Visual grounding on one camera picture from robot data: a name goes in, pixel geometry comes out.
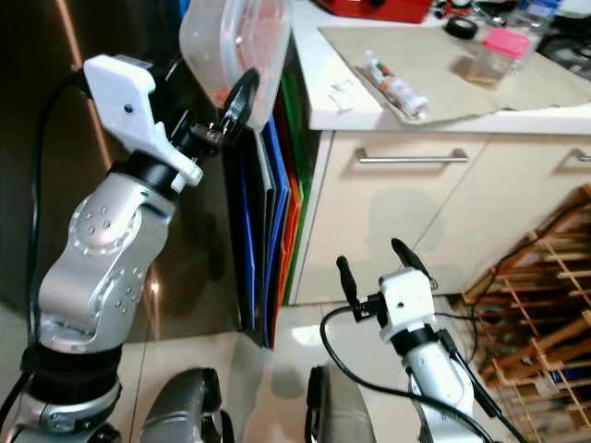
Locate wooden slatted rack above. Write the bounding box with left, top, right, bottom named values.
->
left=462, top=185, right=591, bottom=418

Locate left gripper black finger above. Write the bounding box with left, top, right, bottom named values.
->
left=220, top=66, right=262, bottom=139

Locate blue flat board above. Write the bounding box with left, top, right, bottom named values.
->
left=235, top=115, right=289, bottom=350

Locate small black ring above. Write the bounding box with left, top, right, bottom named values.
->
left=443, top=14, right=480, bottom=41

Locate beige counter mat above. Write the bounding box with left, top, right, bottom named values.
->
left=319, top=26, right=591, bottom=126

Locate jar with pink lid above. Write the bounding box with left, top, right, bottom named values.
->
left=466, top=26, right=533, bottom=87

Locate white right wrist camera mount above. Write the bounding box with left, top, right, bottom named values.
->
left=379, top=268, right=438, bottom=339

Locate grey robot right leg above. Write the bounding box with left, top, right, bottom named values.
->
left=305, top=365, right=376, bottom=443

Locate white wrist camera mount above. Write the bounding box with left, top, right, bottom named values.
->
left=379, top=268, right=438, bottom=339
left=83, top=54, right=207, bottom=191

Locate clear plastic food container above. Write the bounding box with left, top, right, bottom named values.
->
left=180, top=0, right=297, bottom=111

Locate beige kitchen cabinet with drawers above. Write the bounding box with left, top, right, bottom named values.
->
left=286, top=0, right=591, bottom=307

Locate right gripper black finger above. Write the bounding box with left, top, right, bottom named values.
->
left=335, top=256, right=364, bottom=311
left=390, top=237, right=432, bottom=277

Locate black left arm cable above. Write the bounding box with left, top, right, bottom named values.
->
left=2, top=74, right=90, bottom=443

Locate red coffee machine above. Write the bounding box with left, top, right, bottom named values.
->
left=314, top=0, right=436, bottom=24

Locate orange flat board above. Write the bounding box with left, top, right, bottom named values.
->
left=281, top=174, right=304, bottom=307

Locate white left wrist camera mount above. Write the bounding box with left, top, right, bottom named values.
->
left=83, top=54, right=207, bottom=191

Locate steel gas stove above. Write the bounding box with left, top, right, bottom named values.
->
left=537, top=28, right=591, bottom=73

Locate large dark steel fridge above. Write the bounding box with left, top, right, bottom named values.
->
left=0, top=0, right=246, bottom=353

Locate grey robot left leg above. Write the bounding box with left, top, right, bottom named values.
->
left=143, top=367, right=223, bottom=443

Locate grey robot leg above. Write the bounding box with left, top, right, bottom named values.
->
left=305, top=365, right=376, bottom=443
left=143, top=367, right=223, bottom=443

